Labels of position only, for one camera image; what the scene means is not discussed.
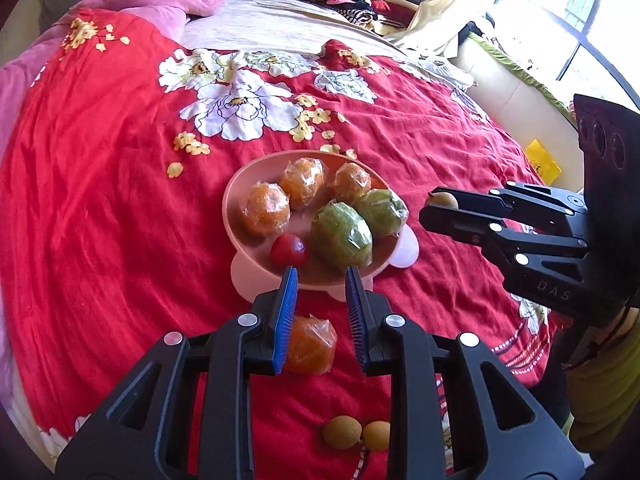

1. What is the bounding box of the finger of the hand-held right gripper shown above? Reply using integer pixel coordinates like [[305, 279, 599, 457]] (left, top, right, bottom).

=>
[[418, 204, 590, 262], [452, 181, 590, 233]]

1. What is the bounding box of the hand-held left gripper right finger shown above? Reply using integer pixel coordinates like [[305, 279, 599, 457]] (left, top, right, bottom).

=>
[[345, 266, 586, 480]]

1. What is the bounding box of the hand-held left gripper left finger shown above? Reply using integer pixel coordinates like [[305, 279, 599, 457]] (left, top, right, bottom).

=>
[[55, 266, 300, 480]]

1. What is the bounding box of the brown longan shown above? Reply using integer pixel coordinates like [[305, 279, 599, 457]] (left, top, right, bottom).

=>
[[361, 420, 391, 452], [321, 415, 363, 450], [425, 186, 460, 210]]

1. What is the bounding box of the red tomato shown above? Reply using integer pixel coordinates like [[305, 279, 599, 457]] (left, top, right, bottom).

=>
[[270, 233, 308, 268]]

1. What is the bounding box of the pink plate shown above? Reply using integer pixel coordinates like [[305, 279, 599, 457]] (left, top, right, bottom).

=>
[[221, 150, 418, 303]]

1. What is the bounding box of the large green mango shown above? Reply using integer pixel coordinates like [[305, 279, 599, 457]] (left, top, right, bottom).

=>
[[310, 201, 375, 268]]

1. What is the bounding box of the large plastic-wrapped orange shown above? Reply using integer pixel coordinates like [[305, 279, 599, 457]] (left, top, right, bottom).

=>
[[278, 157, 326, 211]]

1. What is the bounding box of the yellow bag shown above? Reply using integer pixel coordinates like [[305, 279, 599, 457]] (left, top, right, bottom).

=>
[[525, 139, 562, 186]]

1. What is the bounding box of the small wrapped green mango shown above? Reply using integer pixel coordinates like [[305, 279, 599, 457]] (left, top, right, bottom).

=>
[[355, 187, 408, 238]]

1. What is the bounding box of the beige panel green trim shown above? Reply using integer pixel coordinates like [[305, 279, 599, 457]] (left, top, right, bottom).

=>
[[457, 32, 583, 181]]

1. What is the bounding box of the white crumpled cloth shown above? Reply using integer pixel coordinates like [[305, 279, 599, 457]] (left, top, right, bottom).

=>
[[397, 47, 476, 93]]

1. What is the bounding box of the black cloth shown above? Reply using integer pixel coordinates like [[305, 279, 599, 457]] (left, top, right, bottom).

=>
[[462, 20, 498, 46]]

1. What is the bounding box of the yellow-green shirt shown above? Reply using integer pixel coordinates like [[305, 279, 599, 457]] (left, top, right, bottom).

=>
[[565, 307, 640, 461]]

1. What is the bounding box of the window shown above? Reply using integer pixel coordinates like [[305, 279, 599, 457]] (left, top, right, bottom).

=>
[[492, 0, 640, 111]]

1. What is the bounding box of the red floral blanket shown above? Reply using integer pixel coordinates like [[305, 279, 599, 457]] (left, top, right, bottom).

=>
[[0, 7, 566, 480]]

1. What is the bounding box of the beige bed sheet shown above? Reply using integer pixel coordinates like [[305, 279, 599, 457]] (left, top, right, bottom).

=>
[[180, 0, 416, 56]]

